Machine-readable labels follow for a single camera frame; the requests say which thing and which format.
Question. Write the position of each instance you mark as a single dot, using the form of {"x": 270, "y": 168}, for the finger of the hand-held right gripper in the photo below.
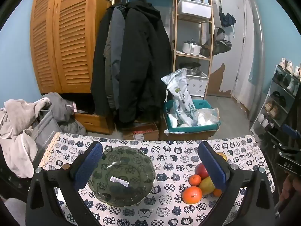
{"x": 290, "y": 130}
{"x": 279, "y": 143}

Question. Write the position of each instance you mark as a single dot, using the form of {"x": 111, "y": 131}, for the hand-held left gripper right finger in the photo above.
{"x": 212, "y": 167}

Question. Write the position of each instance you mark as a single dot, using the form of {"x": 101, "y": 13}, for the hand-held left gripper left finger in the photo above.
{"x": 90, "y": 162}

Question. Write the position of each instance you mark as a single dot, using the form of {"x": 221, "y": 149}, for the red apple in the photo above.
{"x": 201, "y": 170}

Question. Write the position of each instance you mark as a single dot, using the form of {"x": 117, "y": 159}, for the yellow-green pear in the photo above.
{"x": 205, "y": 186}

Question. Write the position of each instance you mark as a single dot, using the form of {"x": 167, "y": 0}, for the medium orange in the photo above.
{"x": 194, "y": 180}

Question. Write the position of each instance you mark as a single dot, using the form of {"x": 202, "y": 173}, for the green glass bowl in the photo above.
{"x": 122, "y": 169}

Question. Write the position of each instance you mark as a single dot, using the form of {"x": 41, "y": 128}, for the large orange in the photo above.
{"x": 191, "y": 195}

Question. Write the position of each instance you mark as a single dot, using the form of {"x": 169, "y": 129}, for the person's right hand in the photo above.
{"x": 290, "y": 190}

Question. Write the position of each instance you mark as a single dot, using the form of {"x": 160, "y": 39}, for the shoe rack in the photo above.
{"x": 258, "y": 120}

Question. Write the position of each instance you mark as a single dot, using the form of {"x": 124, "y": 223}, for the large cardboard box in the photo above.
{"x": 188, "y": 136}

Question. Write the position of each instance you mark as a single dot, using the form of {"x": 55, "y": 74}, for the wooden drawer unit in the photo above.
{"x": 94, "y": 122}

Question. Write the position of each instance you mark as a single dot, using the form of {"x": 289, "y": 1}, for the beige lace cloth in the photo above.
{"x": 49, "y": 149}

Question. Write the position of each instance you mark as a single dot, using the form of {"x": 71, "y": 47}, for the cat print tablecloth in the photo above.
{"x": 169, "y": 160}

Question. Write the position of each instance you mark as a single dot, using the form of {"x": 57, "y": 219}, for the clear plastic bag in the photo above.
{"x": 207, "y": 116}

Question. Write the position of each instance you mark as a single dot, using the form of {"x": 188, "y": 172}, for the grey fabric bag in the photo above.
{"x": 47, "y": 131}

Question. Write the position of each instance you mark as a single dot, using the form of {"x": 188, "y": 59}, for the cardboard box with red label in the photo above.
{"x": 141, "y": 131}

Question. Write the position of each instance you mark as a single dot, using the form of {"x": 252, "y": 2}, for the group of shoes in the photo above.
{"x": 288, "y": 66}

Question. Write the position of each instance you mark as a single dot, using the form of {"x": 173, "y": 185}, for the grey clothes pile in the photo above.
{"x": 58, "y": 106}

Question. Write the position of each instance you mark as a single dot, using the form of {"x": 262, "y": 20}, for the printed plastic bag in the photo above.
{"x": 181, "y": 94}

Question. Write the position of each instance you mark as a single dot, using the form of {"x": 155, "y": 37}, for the white patterned box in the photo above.
{"x": 197, "y": 84}

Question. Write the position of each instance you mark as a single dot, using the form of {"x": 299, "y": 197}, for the metal pipe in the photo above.
{"x": 257, "y": 51}

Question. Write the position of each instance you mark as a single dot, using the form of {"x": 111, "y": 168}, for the white door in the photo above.
{"x": 232, "y": 51}

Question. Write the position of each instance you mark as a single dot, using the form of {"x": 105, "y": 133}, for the metal pot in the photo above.
{"x": 192, "y": 70}

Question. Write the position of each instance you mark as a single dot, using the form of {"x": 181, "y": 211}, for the dark green hanging bag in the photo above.
{"x": 221, "y": 47}

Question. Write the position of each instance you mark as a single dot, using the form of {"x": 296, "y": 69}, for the grey jacket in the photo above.
{"x": 116, "y": 51}

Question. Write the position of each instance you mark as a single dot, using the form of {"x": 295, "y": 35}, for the wooden shelf rack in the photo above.
{"x": 175, "y": 58}

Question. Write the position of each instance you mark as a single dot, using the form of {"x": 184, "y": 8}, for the black hooded coat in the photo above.
{"x": 145, "y": 58}

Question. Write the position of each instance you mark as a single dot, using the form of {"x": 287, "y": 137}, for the grey hanging bag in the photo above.
{"x": 220, "y": 34}

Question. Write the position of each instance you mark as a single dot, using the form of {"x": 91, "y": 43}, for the silver cooking pot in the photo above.
{"x": 191, "y": 48}

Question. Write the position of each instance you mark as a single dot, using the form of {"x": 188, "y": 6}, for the wooden louvered wardrobe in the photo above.
{"x": 61, "y": 40}

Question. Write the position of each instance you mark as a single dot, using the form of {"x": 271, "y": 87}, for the large white storage box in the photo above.
{"x": 195, "y": 8}

